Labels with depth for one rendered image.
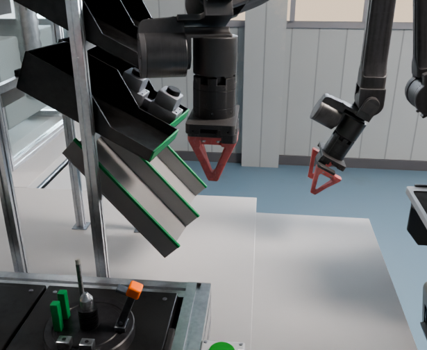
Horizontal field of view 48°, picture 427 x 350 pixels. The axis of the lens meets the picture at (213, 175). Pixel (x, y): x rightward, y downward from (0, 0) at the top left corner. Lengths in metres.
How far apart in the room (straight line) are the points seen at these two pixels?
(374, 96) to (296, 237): 0.40
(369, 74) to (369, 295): 0.49
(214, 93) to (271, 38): 3.08
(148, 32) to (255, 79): 3.15
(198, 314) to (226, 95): 0.40
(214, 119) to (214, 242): 0.65
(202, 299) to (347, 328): 0.30
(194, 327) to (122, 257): 0.42
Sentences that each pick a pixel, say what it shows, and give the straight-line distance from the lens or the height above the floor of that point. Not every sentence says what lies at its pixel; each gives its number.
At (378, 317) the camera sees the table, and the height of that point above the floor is 0.86.
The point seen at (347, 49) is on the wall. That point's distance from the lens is 3.84.
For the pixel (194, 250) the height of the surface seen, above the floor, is 0.86.
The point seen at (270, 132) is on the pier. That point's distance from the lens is 3.86.
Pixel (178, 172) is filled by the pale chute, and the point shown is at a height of 1.05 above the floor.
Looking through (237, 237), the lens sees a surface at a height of 0.86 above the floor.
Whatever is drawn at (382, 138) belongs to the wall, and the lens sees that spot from 4.06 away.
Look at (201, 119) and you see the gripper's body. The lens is 0.64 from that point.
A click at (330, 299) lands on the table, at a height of 0.86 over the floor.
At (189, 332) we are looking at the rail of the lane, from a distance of 0.84.
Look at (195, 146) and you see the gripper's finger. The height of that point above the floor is 1.28.
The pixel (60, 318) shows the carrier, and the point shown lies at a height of 1.01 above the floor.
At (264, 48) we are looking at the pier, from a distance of 3.71.
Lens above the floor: 1.51
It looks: 23 degrees down
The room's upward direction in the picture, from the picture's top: straight up
